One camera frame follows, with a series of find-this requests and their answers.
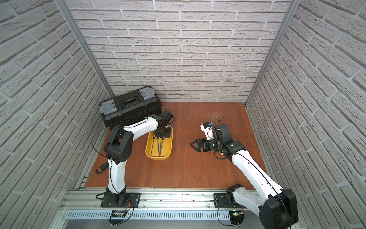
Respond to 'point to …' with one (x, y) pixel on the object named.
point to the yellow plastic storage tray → (159, 148)
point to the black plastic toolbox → (126, 109)
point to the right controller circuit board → (237, 217)
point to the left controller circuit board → (117, 213)
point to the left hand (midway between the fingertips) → (168, 133)
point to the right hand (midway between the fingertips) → (199, 143)
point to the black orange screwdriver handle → (102, 167)
